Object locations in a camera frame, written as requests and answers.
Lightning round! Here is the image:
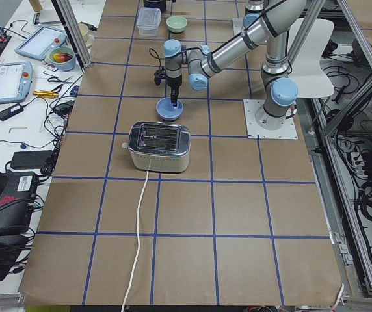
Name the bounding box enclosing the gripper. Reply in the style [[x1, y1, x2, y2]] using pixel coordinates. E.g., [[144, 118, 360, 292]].
[[167, 76, 182, 107]]

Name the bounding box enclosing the green bowl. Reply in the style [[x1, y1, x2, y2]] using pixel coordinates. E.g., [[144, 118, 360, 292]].
[[166, 16, 188, 34]]

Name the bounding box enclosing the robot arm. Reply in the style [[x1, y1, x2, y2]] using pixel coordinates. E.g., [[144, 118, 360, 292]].
[[154, 1, 306, 121], [243, 0, 269, 29]]

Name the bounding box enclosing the beige bowl with lemon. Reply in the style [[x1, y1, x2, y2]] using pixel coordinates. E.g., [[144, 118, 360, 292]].
[[78, 23, 94, 49]]

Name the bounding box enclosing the blue bowl with fruit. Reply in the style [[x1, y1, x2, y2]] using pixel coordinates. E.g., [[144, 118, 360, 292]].
[[48, 47, 76, 72]]

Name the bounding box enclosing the cream toaster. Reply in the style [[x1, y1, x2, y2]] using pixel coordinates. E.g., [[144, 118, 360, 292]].
[[122, 121, 191, 173]]

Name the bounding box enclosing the clear plastic food container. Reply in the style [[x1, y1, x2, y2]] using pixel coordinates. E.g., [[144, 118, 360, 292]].
[[136, 7, 161, 36]]

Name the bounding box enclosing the dark blue saucepan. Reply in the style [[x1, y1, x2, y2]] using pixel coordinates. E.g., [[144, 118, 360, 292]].
[[143, 0, 166, 13]]

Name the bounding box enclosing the white chair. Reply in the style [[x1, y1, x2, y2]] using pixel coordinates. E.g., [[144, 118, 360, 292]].
[[289, 19, 334, 98]]

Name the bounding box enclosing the teach pendant tablet far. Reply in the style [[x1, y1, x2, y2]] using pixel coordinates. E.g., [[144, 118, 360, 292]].
[[15, 27, 67, 60]]

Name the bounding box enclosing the teach pendant tablet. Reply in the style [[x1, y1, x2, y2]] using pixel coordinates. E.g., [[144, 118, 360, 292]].
[[15, 27, 67, 60], [0, 62, 33, 104]]

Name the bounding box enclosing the black power adapter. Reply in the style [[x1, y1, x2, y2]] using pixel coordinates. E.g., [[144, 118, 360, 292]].
[[0, 103, 25, 121]]

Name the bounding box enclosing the teach pendant tablet near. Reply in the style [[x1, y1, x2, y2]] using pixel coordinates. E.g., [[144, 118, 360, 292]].
[[0, 62, 33, 104]]

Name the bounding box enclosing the black laptop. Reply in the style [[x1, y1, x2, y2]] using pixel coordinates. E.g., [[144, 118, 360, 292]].
[[0, 170, 38, 236]]

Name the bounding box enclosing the white toaster power cable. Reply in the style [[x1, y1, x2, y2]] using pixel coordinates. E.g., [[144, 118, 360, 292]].
[[120, 168, 150, 312]]

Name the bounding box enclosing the aluminium frame post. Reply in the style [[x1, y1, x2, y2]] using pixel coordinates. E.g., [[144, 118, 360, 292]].
[[51, 0, 92, 71]]

